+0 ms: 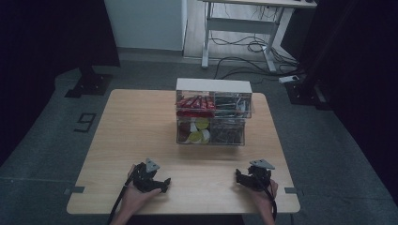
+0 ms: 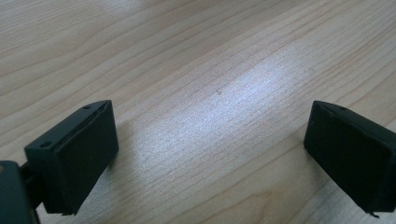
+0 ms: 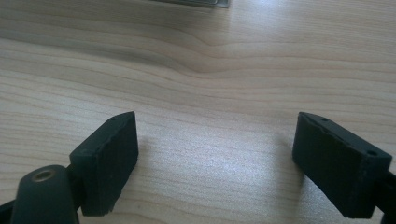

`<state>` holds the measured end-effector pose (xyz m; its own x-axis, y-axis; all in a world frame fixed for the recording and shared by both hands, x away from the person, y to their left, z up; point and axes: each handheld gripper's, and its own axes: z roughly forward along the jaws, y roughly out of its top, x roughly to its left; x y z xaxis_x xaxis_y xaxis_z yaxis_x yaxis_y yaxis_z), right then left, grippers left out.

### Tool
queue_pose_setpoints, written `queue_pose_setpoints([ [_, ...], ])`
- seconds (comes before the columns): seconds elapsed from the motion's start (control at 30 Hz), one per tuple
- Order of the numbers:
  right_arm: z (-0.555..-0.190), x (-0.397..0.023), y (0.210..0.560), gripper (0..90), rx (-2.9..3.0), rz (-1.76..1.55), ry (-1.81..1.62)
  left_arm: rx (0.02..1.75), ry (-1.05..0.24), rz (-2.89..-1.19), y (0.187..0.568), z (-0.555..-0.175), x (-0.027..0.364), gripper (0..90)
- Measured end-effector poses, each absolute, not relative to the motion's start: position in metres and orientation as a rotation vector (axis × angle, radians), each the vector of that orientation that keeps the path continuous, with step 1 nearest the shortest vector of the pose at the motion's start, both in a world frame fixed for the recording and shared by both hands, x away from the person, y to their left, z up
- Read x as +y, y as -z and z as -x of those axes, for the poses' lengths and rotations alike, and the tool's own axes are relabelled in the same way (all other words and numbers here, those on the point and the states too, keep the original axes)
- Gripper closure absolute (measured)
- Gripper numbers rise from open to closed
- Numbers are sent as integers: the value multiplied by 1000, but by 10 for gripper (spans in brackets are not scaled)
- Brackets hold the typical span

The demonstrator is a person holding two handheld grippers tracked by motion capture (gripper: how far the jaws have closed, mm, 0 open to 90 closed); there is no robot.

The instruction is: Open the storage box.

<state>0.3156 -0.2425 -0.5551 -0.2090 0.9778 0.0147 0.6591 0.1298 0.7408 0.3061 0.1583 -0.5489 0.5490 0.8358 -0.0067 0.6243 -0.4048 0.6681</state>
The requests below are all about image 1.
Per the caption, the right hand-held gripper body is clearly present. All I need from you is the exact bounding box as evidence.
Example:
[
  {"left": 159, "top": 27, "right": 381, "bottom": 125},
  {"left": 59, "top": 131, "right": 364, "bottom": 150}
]
[{"left": 247, "top": 158, "right": 276, "bottom": 192}]

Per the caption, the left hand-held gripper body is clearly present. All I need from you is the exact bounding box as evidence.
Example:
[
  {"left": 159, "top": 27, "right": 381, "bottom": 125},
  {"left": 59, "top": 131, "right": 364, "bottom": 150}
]
[{"left": 132, "top": 157, "right": 162, "bottom": 193}]

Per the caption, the clear acrylic organizer box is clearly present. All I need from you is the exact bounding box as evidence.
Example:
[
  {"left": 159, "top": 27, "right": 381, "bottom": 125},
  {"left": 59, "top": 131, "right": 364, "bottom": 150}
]
[{"left": 175, "top": 78, "right": 254, "bottom": 147}]

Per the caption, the person's left hand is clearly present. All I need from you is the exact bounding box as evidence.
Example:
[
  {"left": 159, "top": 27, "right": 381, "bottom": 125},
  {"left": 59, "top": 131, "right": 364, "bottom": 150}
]
[{"left": 118, "top": 164, "right": 162, "bottom": 217}]

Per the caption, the person's right hand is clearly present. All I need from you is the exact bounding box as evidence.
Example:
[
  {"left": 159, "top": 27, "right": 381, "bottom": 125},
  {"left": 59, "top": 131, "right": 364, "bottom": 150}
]
[{"left": 247, "top": 179, "right": 280, "bottom": 217}]

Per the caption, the grey tape strip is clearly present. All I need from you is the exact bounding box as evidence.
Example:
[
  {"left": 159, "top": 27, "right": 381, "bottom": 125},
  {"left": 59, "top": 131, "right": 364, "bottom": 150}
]
[
  {"left": 283, "top": 187, "right": 305, "bottom": 196},
  {"left": 63, "top": 186, "right": 85, "bottom": 196}
]

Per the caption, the pile of mesh tea bags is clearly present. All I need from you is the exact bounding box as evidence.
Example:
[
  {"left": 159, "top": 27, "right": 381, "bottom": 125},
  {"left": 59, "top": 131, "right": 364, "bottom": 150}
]
[{"left": 210, "top": 118, "right": 245, "bottom": 145}]

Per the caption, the pile of coffee capsules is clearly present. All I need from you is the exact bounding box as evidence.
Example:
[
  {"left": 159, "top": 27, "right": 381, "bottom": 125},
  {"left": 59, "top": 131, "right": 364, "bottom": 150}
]
[{"left": 177, "top": 117, "right": 212, "bottom": 145}]

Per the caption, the pile of paper sachets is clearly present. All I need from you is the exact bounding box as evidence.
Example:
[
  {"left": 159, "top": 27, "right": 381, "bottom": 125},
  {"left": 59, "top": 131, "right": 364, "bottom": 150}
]
[{"left": 214, "top": 96, "right": 252, "bottom": 119}]

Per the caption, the pile of red snack packets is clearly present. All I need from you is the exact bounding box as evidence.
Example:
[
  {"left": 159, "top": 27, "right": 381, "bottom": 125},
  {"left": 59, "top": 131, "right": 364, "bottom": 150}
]
[{"left": 176, "top": 96, "right": 217, "bottom": 118}]

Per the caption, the black stand base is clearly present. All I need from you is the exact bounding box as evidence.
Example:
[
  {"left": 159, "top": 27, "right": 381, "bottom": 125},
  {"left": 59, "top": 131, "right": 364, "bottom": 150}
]
[
  {"left": 284, "top": 78, "right": 333, "bottom": 111},
  {"left": 64, "top": 64, "right": 115, "bottom": 99}
]

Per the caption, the white power strip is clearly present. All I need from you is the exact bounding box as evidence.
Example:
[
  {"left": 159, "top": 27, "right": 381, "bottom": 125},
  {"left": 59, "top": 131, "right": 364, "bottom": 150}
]
[{"left": 278, "top": 74, "right": 300, "bottom": 85}]

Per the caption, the black curtain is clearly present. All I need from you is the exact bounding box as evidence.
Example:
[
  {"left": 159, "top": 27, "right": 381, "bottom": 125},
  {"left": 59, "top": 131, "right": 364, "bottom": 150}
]
[
  {"left": 280, "top": 0, "right": 398, "bottom": 207},
  {"left": 0, "top": 0, "right": 122, "bottom": 167}
]

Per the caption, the white cabinet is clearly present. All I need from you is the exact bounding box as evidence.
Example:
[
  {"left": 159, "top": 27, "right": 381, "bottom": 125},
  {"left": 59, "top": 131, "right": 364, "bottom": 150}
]
[{"left": 103, "top": 0, "right": 188, "bottom": 52}]

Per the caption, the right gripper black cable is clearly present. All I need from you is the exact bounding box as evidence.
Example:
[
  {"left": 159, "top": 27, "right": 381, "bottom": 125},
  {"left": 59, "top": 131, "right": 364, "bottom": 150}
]
[{"left": 261, "top": 177, "right": 279, "bottom": 221}]

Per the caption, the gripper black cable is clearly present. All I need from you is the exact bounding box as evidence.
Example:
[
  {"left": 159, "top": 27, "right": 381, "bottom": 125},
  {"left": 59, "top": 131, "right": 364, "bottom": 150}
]
[
  {"left": 261, "top": 177, "right": 279, "bottom": 221},
  {"left": 107, "top": 174, "right": 135, "bottom": 225}
]

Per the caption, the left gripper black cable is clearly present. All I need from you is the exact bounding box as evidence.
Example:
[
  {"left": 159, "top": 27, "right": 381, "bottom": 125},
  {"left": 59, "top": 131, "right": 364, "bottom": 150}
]
[{"left": 107, "top": 174, "right": 135, "bottom": 225}]

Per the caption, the long black floor cable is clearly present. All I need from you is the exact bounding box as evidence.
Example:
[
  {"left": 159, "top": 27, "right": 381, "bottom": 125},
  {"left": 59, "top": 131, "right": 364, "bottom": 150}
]
[{"left": 213, "top": 55, "right": 303, "bottom": 81}]

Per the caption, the black floor cable tangle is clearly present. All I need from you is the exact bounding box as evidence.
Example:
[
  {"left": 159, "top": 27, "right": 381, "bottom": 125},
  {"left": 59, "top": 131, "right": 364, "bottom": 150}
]
[{"left": 208, "top": 29, "right": 299, "bottom": 64}]

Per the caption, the white metal frame desk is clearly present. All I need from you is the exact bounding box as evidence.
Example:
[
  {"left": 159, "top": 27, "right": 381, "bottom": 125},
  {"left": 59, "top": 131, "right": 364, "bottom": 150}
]
[{"left": 200, "top": 0, "right": 319, "bottom": 74}]

